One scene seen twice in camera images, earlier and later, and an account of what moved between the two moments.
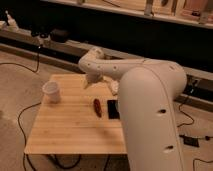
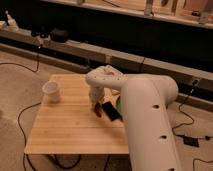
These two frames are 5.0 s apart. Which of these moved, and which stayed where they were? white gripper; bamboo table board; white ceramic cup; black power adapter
Moved: white gripper
Stayed: white ceramic cup; bamboo table board; black power adapter
